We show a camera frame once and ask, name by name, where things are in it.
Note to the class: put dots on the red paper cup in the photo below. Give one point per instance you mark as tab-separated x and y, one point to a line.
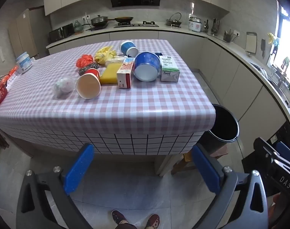
87	87

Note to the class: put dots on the white tiled kitchen island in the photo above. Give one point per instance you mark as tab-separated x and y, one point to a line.
135	145

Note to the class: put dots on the dark trouser leg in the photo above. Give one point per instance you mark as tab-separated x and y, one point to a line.
124	226

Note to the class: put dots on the blue paper bowl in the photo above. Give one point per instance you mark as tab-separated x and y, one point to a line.
147	60

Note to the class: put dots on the orange red bag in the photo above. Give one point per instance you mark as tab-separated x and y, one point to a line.
12	72

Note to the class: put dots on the white rice cooker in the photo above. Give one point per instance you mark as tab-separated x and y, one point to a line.
195	25

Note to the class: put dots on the black plastic bucket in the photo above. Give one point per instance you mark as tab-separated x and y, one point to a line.
227	128

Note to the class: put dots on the red and white carton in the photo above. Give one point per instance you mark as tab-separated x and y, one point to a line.
124	76

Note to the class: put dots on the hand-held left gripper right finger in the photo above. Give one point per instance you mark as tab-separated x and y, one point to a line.
205	171

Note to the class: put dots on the black microwave oven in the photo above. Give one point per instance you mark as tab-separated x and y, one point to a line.
61	32

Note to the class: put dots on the blue paper cup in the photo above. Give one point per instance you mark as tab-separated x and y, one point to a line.
127	46

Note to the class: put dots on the yellow rubber glove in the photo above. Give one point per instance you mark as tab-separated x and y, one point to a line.
271	37

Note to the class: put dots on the grey cutting board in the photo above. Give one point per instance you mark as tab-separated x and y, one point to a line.
251	41

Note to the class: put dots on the yellow cloth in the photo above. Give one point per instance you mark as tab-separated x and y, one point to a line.
104	54

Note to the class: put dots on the beige refrigerator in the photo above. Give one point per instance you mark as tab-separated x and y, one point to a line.
23	33

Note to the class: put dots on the wooden stool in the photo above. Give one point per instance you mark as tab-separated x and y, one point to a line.
183	158

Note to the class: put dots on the pink checked tablecloth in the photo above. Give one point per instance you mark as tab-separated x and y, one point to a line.
135	107

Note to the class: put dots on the dark glass bottle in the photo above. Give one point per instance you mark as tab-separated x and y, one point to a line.
206	27

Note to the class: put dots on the black induction cooker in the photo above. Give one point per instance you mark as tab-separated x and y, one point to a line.
97	28

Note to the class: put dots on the dark chopstick holder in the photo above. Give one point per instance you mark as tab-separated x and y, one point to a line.
227	37

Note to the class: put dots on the yellow sponge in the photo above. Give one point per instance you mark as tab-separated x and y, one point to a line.
109	75

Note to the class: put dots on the kitchen sink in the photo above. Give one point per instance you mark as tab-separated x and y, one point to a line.
266	70

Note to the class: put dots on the black wok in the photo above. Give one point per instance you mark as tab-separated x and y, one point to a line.
123	19

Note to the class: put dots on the black gas stove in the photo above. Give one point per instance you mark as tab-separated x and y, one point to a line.
135	25

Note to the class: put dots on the window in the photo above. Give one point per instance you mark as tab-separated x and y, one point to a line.
289	28

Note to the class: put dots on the black pan with glass lid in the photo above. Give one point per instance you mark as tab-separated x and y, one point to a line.
99	21

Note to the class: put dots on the green and white milk carton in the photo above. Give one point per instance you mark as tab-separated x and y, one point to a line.
168	66

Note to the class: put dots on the white jar with blue label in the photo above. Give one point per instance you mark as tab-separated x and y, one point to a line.
24	62

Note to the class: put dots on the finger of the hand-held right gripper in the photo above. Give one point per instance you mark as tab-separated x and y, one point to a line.
286	150
265	149

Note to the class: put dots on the black built-in dishwasher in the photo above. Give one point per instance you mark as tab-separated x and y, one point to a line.
284	131

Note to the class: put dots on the steel wool scrubber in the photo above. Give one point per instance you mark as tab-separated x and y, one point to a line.
86	68

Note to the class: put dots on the clear plastic bag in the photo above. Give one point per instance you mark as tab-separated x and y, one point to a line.
63	85

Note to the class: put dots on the person's right hand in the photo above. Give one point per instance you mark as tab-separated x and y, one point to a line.
276	210

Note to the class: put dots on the dark red patterned shoe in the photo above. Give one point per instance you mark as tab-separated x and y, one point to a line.
118	217
153	220

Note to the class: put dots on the black cleaver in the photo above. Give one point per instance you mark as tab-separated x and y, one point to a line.
263	46

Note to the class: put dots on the green ceramic vase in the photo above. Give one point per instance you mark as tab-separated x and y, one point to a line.
78	27

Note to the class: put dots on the orange plastic bag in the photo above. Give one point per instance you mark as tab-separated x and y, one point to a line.
84	60

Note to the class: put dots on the metal utensil holder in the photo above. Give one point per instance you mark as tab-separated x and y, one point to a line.
215	27

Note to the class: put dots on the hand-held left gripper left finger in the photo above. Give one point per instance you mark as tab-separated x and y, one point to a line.
79	169

